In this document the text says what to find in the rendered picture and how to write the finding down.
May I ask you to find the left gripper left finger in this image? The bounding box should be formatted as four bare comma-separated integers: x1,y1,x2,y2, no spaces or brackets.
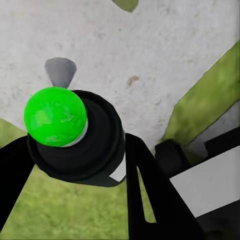
0,136,36,232

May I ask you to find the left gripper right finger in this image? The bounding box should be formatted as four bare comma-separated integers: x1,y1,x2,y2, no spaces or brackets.
125,133,210,240

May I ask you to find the insectifuge atomizer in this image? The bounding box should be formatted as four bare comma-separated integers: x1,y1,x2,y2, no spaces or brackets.
23,57,127,188

